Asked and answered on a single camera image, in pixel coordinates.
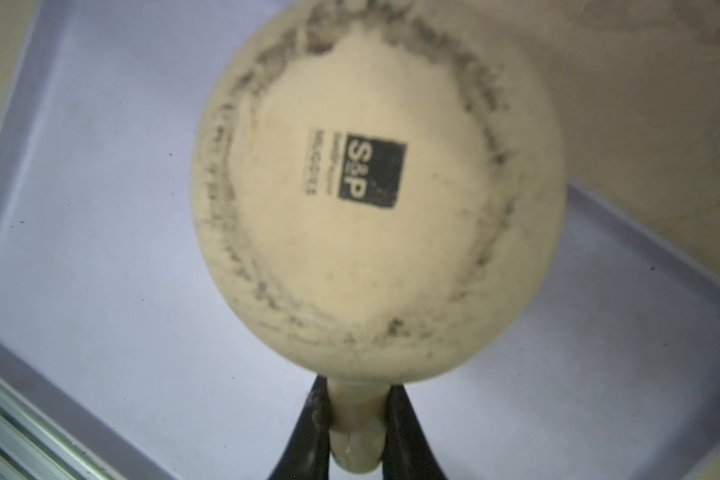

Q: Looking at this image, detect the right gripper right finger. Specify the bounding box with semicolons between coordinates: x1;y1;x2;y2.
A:
382;385;447;480

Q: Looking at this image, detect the lavender plastic tray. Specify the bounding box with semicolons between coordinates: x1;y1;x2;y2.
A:
0;1;720;479

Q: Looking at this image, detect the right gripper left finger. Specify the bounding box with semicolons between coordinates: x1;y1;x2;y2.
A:
269;376;332;480

